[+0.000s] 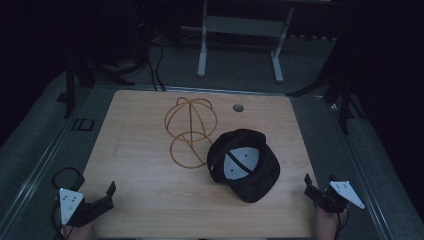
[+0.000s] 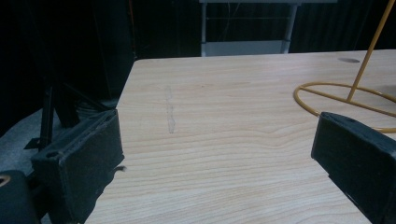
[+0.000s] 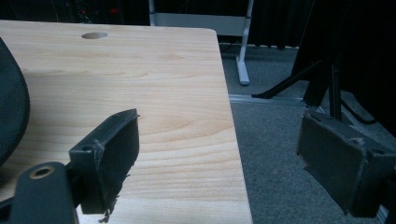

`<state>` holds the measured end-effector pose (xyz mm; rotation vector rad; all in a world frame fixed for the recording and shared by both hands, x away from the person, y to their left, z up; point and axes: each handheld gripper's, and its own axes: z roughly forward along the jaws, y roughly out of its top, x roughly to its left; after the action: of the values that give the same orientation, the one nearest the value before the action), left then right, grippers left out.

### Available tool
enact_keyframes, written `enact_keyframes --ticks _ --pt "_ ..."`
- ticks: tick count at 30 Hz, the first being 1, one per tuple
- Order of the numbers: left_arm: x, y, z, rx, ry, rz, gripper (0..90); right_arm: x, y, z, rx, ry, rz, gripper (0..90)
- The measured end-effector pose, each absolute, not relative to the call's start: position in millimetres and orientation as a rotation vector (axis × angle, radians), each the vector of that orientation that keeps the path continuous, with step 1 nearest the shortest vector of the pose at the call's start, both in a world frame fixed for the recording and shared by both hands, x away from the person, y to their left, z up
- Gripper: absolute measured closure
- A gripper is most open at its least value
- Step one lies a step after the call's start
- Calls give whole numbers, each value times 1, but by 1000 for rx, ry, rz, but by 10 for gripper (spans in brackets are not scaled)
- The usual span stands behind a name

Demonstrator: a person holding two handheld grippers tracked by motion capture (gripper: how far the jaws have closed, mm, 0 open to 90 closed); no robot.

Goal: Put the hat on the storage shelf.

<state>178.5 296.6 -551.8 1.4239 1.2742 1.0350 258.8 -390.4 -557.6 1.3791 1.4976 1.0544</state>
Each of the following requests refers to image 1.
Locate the person's right hand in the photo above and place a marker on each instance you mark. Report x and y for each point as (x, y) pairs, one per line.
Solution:
(328, 225)

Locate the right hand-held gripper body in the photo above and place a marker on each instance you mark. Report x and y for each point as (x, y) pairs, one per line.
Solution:
(335, 196)

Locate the black round disc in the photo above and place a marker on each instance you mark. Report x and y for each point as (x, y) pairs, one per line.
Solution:
(68, 179)

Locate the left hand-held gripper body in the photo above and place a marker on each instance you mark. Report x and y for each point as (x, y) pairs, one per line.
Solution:
(71, 205)

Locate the person's left hand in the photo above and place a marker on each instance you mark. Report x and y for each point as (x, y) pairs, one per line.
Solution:
(77, 232)

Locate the white metal desk frame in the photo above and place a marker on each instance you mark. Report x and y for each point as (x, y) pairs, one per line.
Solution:
(241, 26)

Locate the black baseball cap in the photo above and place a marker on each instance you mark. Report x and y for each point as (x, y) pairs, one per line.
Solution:
(256, 186)

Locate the black tripod stand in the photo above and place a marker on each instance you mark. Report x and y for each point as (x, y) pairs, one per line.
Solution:
(70, 86)
(343, 96)

